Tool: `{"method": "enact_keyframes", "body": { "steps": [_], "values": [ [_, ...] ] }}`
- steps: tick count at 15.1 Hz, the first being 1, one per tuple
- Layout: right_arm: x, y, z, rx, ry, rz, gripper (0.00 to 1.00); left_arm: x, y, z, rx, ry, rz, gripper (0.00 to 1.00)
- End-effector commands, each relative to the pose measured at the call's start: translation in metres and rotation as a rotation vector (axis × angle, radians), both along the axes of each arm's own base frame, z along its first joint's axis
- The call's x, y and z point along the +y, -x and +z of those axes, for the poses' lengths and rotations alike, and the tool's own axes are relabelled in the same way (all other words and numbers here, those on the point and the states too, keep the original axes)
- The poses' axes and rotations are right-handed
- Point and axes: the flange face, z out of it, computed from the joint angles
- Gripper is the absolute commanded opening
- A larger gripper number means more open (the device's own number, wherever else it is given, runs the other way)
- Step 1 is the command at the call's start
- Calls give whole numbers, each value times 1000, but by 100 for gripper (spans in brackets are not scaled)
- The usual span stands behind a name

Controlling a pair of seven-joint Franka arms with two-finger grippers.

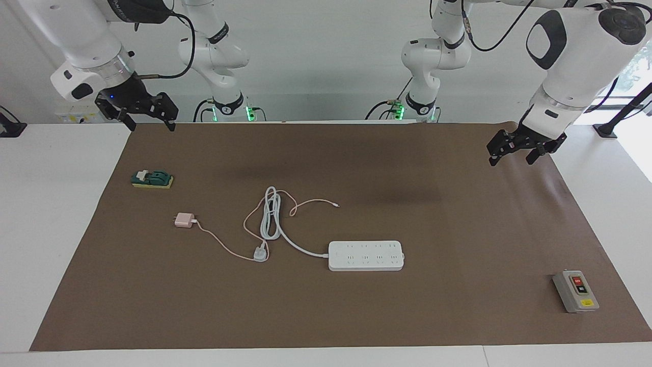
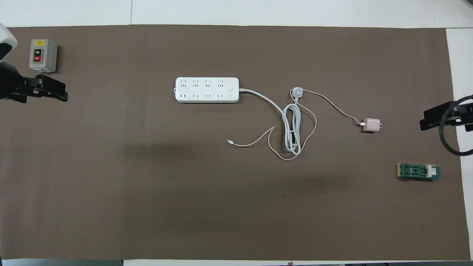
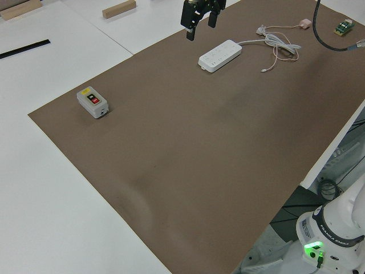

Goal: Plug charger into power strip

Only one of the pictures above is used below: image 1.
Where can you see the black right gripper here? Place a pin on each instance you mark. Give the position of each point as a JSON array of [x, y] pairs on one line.
[[127, 94]]

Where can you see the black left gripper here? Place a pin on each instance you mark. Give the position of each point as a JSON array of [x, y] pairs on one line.
[[530, 136]]

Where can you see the pink charger block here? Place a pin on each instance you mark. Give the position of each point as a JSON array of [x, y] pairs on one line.
[[183, 220]]

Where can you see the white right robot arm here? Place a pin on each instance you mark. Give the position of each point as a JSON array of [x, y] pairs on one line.
[[76, 35]]

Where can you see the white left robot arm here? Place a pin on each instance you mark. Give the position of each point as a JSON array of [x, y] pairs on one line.
[[575, 66]]

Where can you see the white power strip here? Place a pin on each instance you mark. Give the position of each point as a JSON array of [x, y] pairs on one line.
[[365, 256]]

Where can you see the white box with yellow label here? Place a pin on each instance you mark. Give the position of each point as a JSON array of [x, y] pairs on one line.
[[71, 117]]

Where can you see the black table clamp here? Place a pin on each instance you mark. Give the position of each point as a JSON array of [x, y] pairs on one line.
[[10, 127]]

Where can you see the brown table mat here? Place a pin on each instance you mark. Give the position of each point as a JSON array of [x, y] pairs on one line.
[[356, 306]]

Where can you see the black camera stand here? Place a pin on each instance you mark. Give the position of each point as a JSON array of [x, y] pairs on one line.
[[624, 113]]

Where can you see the grey on-off switch box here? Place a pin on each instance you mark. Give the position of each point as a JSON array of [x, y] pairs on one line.
[[575, 291]]

